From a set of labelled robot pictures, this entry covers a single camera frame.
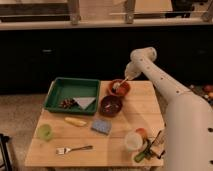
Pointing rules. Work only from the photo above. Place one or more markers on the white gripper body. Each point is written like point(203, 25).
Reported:
point(132, 71)

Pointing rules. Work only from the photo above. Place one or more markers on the white dish brush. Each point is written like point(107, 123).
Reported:
point(117, 84)

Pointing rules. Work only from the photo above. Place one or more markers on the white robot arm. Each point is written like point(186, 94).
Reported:
point(189, 118)

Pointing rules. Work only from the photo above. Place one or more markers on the red bowl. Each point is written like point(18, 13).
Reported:
point(121, 91)

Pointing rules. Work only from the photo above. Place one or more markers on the dark maroon bowl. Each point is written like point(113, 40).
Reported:
point(110, 106)

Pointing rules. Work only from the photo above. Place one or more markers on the grey folded cloth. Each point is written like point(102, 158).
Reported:
point(84, 102)

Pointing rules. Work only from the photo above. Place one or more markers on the red apple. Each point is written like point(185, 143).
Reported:
point(142, 132)

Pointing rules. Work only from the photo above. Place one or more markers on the wooden table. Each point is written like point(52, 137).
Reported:
point(140, 110)

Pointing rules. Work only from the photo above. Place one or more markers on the blue sponge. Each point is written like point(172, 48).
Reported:
point(102, 126)

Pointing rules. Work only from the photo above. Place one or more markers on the white plastic cup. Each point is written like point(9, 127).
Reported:
point(133, 141)

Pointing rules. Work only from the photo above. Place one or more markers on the dark grape bunch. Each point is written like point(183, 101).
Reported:
point(67, 103)

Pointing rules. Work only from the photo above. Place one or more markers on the green plastic tray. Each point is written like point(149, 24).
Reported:
point(71, 88)

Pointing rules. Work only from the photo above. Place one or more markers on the yellow banana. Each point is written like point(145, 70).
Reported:
point(75, 121)

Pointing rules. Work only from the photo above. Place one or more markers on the green plastic cup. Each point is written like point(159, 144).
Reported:
point(44, 132)

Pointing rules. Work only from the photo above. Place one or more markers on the silver fork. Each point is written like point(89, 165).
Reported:
point(65, 150)

